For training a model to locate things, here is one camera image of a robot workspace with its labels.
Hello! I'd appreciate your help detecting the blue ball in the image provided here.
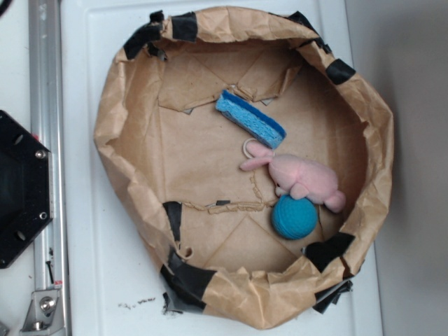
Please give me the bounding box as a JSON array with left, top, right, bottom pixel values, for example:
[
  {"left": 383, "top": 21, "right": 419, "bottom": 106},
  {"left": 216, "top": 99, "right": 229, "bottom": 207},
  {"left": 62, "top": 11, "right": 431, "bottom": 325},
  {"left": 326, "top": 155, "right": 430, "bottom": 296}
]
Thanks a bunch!
[{"left": 271, "top": 195, "right": 318, "bottom": 240}]

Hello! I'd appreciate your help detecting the brown paper bin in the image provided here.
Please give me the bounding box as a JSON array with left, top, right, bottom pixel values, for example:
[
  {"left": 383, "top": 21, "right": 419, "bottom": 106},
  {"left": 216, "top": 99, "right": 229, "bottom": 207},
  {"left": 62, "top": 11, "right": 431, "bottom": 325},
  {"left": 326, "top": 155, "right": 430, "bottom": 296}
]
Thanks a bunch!
[{"left": 94, "top": 6, "right": 394, "bottom": 329}]

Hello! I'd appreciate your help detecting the blue sponge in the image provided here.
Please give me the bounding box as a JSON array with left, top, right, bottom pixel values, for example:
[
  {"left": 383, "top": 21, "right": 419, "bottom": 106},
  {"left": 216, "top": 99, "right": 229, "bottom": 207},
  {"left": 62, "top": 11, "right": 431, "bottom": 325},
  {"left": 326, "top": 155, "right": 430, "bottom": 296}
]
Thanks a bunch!
[{"left": 216, "top": 90, "right": 286, "bottom": 149}]

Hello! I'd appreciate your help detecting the pink plush bunny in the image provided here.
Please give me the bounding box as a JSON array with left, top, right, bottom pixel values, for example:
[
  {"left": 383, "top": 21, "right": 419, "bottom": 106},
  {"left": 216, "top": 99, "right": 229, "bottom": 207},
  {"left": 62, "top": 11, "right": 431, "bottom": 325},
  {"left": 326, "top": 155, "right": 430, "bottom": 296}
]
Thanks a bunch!
[{"left": 240, "top": 139, "right": 347, "bottom": 214}]

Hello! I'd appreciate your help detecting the white tray board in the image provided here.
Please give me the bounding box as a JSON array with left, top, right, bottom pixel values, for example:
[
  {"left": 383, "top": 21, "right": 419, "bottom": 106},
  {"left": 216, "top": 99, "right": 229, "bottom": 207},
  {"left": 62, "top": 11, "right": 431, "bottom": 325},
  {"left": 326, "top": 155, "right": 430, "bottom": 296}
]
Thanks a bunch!
[{"left": 60, "top": 1, "right": 383, "bottom": 335}]

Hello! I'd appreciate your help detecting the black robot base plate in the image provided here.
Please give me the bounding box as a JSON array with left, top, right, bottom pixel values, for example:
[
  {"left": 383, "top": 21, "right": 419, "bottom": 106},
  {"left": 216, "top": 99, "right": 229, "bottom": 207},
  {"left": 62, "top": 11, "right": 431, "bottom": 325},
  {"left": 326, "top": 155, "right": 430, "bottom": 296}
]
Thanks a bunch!
[{"left": 1, "top": 111, "right": 52, "bottom": 270}]

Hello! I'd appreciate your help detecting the aluminium extrusion rail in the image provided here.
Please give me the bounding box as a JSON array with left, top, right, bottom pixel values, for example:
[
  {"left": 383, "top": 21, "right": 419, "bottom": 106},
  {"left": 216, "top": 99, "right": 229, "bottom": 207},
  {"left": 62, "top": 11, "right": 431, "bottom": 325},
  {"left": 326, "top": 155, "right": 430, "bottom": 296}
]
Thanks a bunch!
[{"left": 29, "top": 1, "right": 72, "bottom": 335}]

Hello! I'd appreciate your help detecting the metal corner bracket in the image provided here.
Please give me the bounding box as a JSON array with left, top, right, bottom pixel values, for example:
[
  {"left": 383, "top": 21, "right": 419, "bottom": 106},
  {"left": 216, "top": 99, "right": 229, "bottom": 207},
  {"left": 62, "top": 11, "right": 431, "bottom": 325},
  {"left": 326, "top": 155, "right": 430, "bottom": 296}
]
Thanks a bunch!
[{"left": 20, "top": 289, "right": 64, "bottom": 335}]

